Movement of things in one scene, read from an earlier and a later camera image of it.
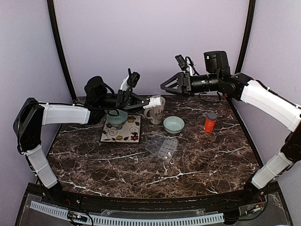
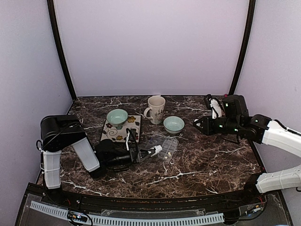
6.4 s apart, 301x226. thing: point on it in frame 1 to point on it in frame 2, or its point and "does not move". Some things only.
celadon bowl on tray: [116, 121] does not move
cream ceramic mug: [155, 114] does not move
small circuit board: [77, 216] does not move
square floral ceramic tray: [128, 133] does not move
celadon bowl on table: [173, 125] does not move
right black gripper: [183, 78] to [208, 129]
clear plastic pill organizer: [163, 147] does not move
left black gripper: [123, 99] to [135, 153]
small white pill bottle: [154, 101] to [158, 148]
